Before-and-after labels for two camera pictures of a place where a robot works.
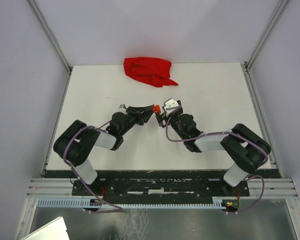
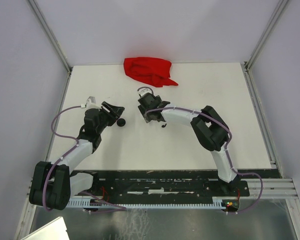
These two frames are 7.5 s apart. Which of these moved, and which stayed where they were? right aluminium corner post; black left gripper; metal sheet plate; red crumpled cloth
Moved: black left gripper
Stayed: right aluminium corner post; metal sheet plate; red crumpled cloth
